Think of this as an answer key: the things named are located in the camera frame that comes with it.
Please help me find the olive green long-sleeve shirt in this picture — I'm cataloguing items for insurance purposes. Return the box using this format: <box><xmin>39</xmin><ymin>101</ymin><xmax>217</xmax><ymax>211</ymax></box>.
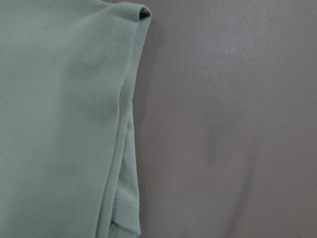
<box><xmin>0</xmin><ymin>0</ymin><xmax>152</xmax><ymax>238</ymax></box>

